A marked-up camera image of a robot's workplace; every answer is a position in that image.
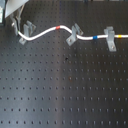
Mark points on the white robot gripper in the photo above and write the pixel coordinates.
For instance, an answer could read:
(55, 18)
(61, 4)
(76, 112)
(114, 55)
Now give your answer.
(9, 6)

